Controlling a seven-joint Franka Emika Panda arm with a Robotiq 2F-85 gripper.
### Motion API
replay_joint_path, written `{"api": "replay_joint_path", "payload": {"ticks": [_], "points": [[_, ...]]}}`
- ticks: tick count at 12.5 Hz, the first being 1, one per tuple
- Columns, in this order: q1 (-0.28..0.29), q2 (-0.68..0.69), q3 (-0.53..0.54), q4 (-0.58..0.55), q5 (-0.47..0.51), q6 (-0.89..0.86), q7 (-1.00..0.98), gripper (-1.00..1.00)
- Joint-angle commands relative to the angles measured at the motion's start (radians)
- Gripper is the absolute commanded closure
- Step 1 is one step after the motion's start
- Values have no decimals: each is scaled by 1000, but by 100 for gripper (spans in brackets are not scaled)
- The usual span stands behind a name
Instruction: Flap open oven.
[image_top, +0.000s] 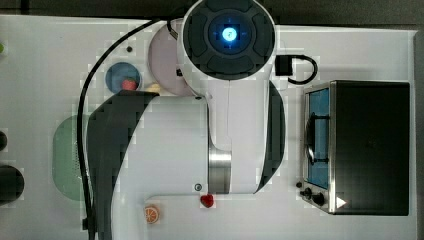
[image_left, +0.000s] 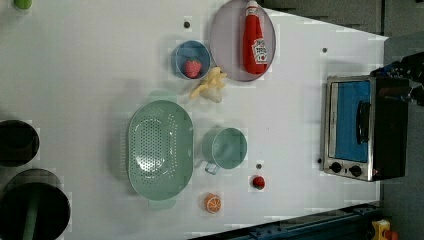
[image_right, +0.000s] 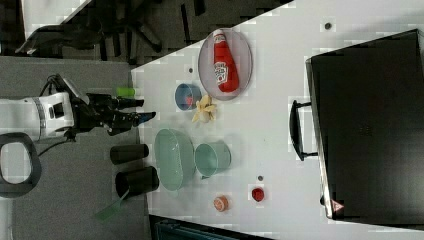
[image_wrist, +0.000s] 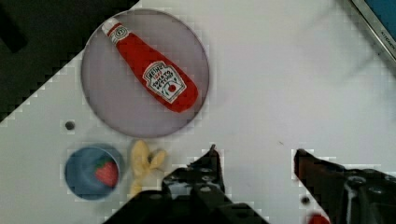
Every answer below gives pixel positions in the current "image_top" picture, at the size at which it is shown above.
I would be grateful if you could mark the black toaster oven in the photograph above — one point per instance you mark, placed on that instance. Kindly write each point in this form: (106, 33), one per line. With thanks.
(369, 149)

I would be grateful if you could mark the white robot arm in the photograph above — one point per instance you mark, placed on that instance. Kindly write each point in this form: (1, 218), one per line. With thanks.
(226, 137)

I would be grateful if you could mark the peeled banana toy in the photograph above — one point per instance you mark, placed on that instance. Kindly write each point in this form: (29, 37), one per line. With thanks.
(154, 88)

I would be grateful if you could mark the red strawberry on table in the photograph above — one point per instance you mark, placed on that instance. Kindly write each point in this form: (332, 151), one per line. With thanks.
(207, 200)

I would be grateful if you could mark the pink round plate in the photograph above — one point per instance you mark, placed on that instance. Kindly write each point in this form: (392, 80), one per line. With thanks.
(162, 62)

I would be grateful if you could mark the red strawberry in bowl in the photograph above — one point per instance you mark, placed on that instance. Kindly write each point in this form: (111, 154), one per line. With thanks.
(129, 84)

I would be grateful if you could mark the blue bowl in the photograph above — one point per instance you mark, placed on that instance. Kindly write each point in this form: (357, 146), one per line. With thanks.
(118, 73)

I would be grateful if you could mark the orange slice toy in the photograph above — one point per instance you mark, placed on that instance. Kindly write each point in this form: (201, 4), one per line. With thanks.
(152, 214)

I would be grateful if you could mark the green perforated basket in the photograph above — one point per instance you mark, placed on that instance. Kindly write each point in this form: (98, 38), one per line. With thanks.
(66, 172)

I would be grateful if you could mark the large black cylinder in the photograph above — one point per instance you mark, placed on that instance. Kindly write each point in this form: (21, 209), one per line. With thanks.
(11, 184)

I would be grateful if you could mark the small black cylinder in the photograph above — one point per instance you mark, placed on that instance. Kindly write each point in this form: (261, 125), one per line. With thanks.
(3, 140)

